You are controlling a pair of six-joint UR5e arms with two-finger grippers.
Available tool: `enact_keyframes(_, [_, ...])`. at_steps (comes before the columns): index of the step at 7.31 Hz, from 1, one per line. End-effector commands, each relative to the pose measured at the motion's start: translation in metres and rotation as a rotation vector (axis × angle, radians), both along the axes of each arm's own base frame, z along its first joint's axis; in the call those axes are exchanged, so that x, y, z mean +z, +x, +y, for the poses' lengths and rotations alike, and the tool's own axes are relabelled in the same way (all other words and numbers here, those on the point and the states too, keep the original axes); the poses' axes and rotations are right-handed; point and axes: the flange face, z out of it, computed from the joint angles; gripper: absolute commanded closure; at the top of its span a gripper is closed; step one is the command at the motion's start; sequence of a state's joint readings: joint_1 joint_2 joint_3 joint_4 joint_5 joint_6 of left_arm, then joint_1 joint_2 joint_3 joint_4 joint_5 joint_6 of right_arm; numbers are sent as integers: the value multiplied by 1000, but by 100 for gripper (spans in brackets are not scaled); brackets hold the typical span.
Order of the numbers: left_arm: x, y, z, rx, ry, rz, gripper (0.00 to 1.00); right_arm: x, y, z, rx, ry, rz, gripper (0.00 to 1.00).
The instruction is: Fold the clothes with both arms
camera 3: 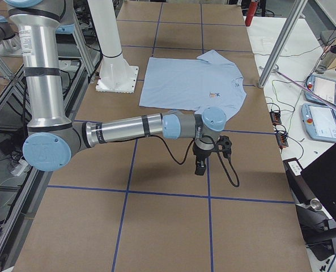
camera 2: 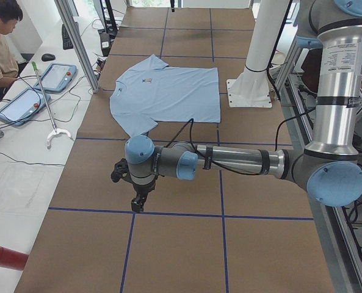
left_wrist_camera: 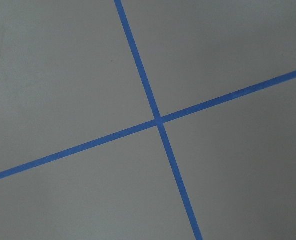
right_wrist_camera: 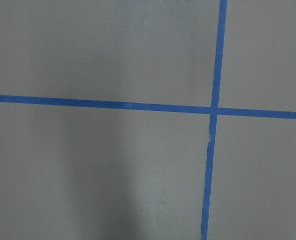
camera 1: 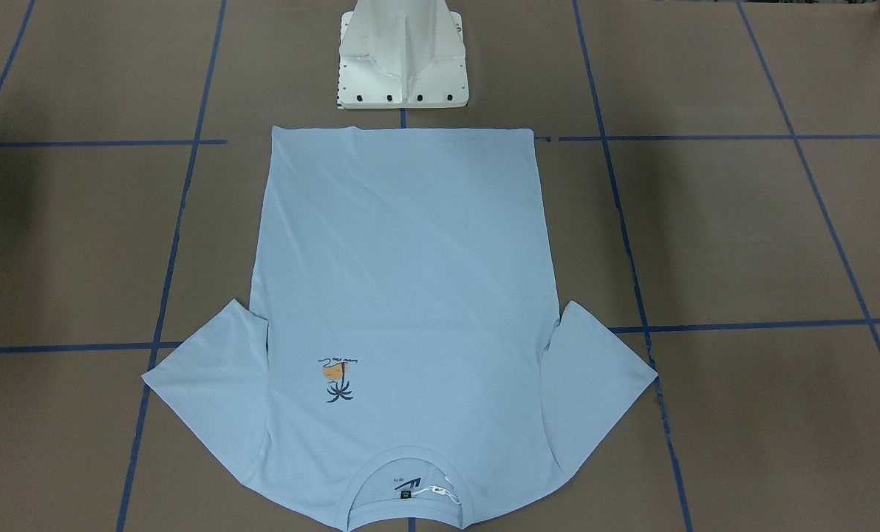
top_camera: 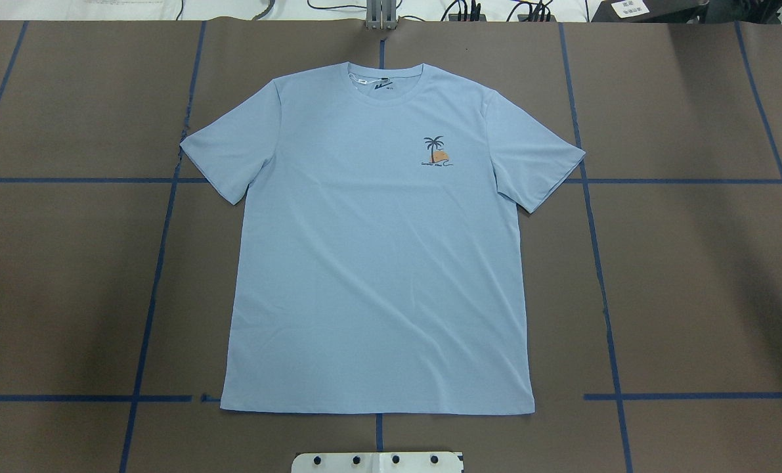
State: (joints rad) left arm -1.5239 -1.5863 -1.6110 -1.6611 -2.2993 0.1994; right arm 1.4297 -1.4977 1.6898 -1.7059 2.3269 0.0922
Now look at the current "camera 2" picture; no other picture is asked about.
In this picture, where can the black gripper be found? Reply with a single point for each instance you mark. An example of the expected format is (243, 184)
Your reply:
(143, 187)

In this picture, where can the light blue t-shirt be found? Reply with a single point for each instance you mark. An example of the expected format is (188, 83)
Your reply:
(152, 91)

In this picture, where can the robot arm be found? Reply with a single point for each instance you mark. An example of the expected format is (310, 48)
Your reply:
(146, 160)

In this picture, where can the reacher grabber tool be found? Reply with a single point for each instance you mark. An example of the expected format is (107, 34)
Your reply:
(55, 130)

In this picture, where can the blue teach pendant near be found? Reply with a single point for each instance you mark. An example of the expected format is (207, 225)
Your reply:
(23, 107)

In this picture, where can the blue teach pendant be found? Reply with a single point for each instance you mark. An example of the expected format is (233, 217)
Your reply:
(23, 107)
(57, 76)

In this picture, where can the blue teach pendant far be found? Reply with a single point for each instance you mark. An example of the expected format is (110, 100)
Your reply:
(57, 76)

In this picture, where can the red cylinder bottle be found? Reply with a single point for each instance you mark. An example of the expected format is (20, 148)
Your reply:
(11, 259)

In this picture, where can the black computer mouse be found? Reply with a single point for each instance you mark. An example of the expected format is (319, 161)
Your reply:
(48, 57)

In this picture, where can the black keyboard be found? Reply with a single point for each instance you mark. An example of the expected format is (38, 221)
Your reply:
(66, 40)

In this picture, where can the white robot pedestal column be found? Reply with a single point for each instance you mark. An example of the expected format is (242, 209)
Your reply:
(251, 88)

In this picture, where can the aluminium frame post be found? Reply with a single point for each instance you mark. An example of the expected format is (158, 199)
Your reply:
(68, 20)

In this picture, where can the aluminium frame enclosure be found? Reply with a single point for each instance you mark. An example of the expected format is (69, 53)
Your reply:
(327, 167)

